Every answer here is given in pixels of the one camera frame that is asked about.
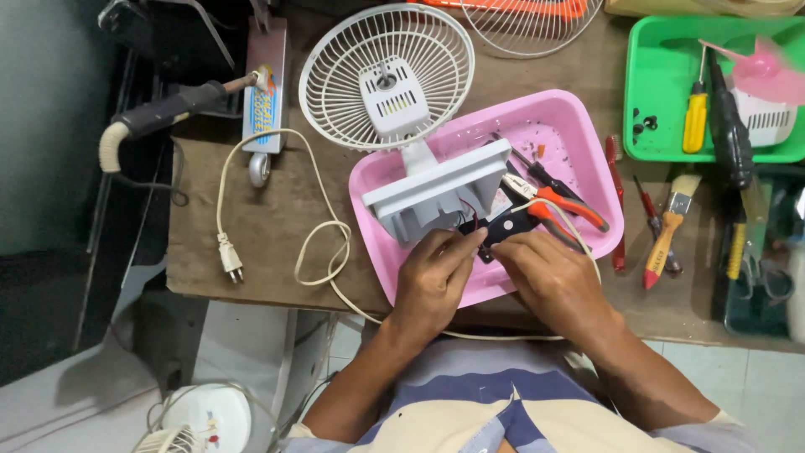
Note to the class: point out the person's left hand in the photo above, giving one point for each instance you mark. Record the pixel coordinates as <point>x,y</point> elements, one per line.
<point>424,286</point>

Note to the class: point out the person's right hand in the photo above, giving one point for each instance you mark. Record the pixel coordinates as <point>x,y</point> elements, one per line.
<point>560,286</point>

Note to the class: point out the black fan switch plate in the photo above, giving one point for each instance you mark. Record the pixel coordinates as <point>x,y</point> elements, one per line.
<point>498,234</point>

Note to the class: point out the white paper label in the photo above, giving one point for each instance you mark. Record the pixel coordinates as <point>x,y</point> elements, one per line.
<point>500,204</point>

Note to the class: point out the red toothbrush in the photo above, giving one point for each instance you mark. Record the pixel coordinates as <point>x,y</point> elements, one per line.
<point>617,189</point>

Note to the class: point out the small red screwdriver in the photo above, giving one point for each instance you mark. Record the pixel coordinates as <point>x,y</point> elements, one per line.
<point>651,214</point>

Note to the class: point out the person's striped shirt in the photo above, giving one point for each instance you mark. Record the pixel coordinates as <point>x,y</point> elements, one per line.
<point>478,409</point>

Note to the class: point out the pink plastic tray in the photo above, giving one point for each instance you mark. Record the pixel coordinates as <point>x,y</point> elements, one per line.
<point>566,126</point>

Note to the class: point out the brown cardboard table cover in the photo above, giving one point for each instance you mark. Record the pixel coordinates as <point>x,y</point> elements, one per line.
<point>251,251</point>

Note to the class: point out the group of black screws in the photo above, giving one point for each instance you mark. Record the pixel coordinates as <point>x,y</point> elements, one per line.
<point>643,123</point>

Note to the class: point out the white desk fan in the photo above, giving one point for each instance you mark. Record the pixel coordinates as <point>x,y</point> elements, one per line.
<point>390,94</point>

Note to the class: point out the dark green tool box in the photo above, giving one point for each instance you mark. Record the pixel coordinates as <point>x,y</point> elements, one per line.
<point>761,302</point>

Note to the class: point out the green plastic tray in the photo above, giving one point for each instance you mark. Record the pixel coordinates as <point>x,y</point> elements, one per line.
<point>660,82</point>

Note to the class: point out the black soldering tool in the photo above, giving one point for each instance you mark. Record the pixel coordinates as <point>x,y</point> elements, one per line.
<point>729,132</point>

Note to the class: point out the silver toy scooter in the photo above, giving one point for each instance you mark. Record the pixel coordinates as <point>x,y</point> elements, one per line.
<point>265,107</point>

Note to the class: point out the small white fan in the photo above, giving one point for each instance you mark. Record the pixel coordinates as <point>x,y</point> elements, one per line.
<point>207,418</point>

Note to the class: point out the white fan front grille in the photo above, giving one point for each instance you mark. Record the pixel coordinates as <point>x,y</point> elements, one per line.
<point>534,28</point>

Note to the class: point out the white fan motor housing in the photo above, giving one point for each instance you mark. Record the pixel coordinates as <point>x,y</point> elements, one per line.
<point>764,119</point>

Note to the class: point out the orange plastic tool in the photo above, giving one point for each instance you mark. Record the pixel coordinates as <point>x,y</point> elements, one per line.
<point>553,7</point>

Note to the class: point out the pink fan blade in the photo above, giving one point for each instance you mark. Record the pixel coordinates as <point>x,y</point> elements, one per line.
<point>767,69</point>

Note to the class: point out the black metal frame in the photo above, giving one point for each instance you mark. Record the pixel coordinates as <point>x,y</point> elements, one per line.
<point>170,38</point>

